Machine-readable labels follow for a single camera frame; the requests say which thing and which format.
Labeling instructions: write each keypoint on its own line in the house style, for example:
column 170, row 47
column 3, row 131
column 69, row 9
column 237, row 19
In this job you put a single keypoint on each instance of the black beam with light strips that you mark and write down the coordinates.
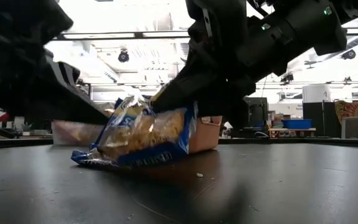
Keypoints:
column 120, row 35

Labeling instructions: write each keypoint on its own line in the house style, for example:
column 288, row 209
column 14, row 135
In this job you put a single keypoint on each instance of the black ceiling spotlight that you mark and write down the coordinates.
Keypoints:
column 287, row 77
column 123, row 56
column 349, row 54

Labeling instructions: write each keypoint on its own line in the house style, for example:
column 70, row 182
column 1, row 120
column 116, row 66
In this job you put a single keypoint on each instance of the black flat screen monitor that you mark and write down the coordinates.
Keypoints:
column 256, row 115

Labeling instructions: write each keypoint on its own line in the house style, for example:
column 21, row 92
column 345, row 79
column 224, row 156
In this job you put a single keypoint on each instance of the blue storage box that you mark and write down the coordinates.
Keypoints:
column 297, row 124

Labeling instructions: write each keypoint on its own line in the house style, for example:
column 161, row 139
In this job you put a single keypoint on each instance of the black partition panel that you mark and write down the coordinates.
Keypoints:
column 325, row 118

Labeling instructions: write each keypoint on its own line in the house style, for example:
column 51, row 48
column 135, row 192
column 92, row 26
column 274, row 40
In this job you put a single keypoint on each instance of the wooden side table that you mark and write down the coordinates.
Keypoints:
column 291, row 129

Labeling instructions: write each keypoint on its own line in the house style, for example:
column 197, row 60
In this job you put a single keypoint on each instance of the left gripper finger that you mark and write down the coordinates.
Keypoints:
column 67, row 110

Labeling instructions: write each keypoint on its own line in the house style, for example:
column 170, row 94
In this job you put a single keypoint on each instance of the translucent plastic bin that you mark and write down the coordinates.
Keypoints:
column 73, row 133

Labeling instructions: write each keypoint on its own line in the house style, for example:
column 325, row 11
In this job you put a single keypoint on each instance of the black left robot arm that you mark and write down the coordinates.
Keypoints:
column 11, row 46

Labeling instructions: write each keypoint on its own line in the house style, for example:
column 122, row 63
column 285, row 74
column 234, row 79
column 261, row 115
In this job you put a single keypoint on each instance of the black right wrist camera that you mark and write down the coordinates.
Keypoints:
column 225, row 31

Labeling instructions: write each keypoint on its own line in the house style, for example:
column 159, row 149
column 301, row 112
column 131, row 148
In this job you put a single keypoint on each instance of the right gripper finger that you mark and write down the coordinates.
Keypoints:
column 182, row 91
column 228, row 107

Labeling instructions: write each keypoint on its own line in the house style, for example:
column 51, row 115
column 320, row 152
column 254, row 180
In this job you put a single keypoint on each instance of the person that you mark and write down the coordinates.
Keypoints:
column 227, row 126

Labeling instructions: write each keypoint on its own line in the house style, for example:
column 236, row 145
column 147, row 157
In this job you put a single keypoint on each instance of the orange patterned fabric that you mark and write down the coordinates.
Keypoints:
column 350, row 112

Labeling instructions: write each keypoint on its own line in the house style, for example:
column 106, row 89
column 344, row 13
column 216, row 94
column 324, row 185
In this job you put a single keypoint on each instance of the black aluminium rig frame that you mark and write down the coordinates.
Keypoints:
column 291, row 141

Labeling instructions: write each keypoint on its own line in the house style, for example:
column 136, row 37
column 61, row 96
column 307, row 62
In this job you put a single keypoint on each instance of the blue Maruchan soy ramen pack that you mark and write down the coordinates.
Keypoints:
column 141, row 137

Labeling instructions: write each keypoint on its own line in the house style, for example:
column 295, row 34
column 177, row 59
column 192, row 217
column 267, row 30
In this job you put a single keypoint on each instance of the white round column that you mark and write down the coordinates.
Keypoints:
column 316, row 93

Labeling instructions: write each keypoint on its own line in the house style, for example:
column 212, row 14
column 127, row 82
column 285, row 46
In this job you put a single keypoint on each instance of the orange plastic bin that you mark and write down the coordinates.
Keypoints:
column 204, row 140

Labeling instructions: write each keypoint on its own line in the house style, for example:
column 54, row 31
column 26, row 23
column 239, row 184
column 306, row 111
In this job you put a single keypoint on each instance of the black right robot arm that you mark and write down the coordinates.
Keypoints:
column 306, row 28

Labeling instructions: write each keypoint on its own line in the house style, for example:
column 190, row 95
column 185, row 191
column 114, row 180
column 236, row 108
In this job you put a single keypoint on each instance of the white noodle crumb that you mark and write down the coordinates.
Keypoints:
column 199, row 175

